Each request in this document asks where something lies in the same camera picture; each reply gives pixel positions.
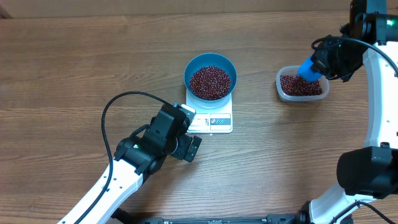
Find blue plastic measuring scoop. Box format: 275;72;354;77
297;56;323;82

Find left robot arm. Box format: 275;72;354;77
61;103;201;224

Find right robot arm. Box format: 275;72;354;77
296;0;397;223

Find white digital kitchen scale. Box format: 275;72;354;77
186;90;233;134

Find red beans in bowl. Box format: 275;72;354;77
189;66;231;101

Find blue metal bowl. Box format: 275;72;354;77
184;53;237;94

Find clear plastic food container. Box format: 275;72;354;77
275;65;330;103

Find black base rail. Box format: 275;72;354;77
111;208;297;224

